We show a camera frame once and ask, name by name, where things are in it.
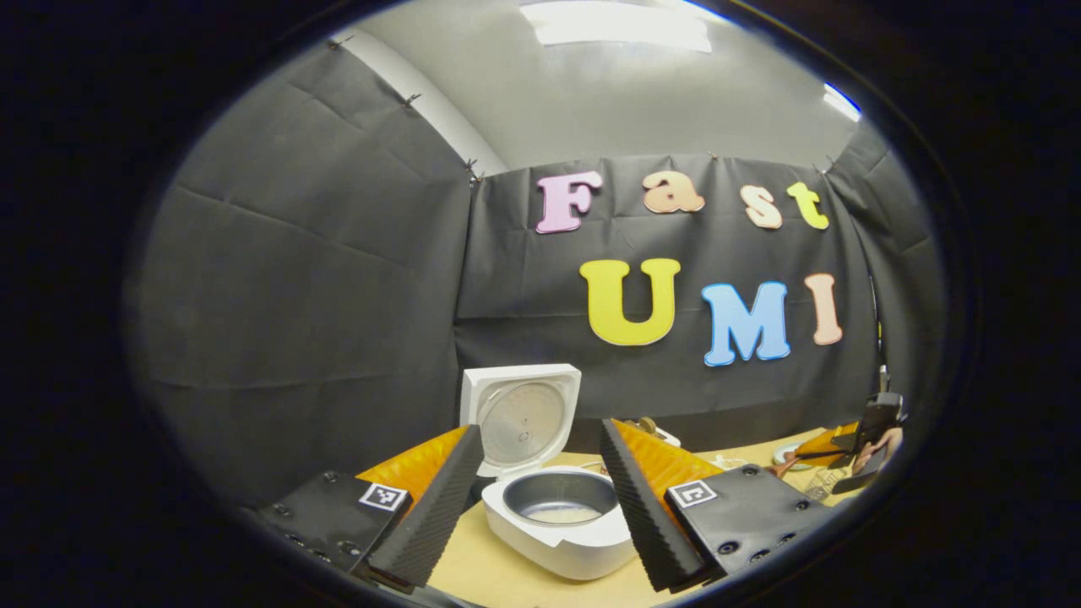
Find pale green plate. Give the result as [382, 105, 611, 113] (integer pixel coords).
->
[773, 441, 816, 472]

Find black backdrop cloth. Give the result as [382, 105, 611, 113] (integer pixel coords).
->
[127, 38, 947, 508]

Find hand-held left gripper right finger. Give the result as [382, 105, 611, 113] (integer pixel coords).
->
[600, 418, 833, 592]

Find ceiling light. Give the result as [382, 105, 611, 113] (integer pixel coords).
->
[519, 0, 714, 53]

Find white rice cooker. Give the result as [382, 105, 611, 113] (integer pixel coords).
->
[460, 364, 638, 581]

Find brown wooden spoon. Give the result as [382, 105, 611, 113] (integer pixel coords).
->
[770, 452, 837, 479]

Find wire chopstick holder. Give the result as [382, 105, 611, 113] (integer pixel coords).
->
[802, 470, 845, 501]

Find white rice heap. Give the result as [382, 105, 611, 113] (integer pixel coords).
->
[528, 504, 605, 525]

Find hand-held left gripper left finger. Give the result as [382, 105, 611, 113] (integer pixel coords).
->
[253, 425, 484, 589]

